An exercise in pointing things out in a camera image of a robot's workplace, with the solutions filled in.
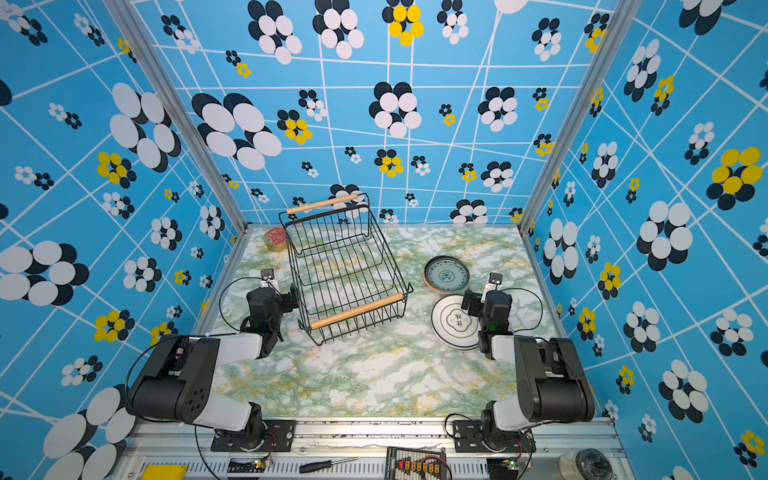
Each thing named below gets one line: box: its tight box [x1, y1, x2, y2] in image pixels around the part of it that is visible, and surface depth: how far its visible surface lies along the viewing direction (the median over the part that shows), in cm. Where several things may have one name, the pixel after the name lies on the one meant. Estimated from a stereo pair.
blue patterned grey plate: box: [424, 255, 470, 294], surface depth 104 cm
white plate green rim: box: [431, 294, 480, 351], surface depth 93 cm
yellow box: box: [142, 464, 187, 480], surface depth 70 cm
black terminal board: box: [384, 446, 447, 480], surface depth 70 cm
